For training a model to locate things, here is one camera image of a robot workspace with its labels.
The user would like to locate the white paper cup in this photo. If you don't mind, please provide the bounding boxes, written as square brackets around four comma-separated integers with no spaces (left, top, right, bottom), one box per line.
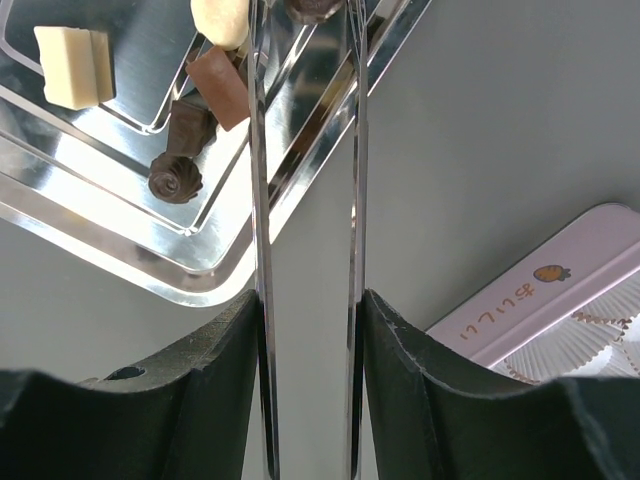
[598,345,639,378]
[503,320,619,384]
[571,284,639,328]

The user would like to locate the large stepped metal tray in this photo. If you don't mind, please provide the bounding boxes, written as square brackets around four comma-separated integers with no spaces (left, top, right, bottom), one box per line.
[1,1,428,307]

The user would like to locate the dark chocolate piece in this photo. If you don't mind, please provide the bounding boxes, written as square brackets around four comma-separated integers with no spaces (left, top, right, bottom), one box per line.
[166,100,215,158]

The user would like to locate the pink chocolate tin box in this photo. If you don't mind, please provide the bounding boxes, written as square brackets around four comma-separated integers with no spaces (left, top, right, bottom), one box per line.
[426,204,639,382]

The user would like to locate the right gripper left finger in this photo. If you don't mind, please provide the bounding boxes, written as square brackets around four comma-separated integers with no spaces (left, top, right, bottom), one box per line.
[1,291,258,479]

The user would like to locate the dark swirl chocolate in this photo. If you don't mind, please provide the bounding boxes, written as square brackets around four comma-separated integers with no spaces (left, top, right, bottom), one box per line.
[148,153,203,204]

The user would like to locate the dark round chocolate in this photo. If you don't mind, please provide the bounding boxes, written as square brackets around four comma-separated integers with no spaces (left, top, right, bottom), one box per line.
[284,0,345,25]

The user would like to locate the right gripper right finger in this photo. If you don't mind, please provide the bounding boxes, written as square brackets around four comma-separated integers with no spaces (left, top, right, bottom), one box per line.
[363,290,639,479]

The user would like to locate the metal serving tongs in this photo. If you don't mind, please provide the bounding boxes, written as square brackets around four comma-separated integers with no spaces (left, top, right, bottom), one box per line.
[248,1,369,479]

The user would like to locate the brown rectangular chocolate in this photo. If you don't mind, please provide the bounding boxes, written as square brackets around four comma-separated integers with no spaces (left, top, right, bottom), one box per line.
[186,46,250,131]

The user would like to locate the white round chocolate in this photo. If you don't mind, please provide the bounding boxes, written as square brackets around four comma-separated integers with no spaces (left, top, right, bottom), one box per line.
[190,0,249,51]

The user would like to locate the white chocolate block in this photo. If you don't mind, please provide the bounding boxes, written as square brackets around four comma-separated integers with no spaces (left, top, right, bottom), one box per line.
[34,26,116,111]

